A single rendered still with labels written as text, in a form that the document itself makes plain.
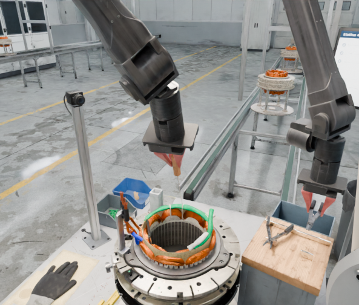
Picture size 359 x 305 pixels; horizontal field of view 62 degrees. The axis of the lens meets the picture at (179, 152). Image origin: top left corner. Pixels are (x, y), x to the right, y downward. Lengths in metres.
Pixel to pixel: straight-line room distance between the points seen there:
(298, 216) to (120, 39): 0.82
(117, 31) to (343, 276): 0.39
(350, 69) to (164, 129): 1.15
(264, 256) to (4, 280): 1.95
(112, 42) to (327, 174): 0.53
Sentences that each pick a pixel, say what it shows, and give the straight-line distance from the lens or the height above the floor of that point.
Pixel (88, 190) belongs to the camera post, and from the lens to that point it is 1.16.
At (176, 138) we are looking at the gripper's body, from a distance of 0.57.
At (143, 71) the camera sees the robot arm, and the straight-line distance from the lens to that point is 0.46.
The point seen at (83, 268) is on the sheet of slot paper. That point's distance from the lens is 1.22.
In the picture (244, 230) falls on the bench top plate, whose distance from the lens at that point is 1.36.
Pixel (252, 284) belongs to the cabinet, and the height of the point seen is 0.98.
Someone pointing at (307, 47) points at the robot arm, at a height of 1.57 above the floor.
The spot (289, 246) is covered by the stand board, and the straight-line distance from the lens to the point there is 0.88.
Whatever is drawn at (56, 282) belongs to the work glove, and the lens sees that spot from 1.18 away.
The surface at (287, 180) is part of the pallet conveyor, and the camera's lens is 1.81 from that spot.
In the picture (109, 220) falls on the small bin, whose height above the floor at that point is 0.82.
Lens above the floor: 1.63
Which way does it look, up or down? 26 degrees down
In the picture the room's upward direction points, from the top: straight up
